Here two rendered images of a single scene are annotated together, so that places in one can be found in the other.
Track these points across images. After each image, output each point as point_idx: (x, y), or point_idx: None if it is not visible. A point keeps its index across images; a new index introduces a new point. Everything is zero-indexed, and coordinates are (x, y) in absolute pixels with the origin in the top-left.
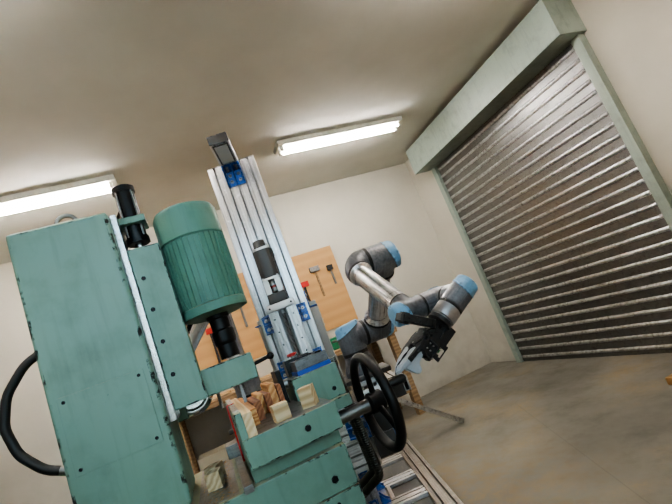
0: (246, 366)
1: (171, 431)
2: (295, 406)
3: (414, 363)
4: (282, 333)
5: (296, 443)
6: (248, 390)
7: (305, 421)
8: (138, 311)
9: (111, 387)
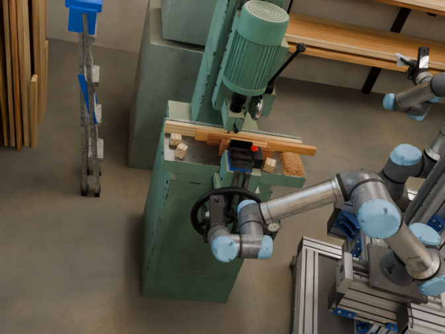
0: (225, 119)
1: (201, 103)
2: (203, 155)
3: None
4: (436, 173)
5: (161, 151)
6: (385, 167)
7: (163, 150)
8: (224, 44)
9: (205, 63)
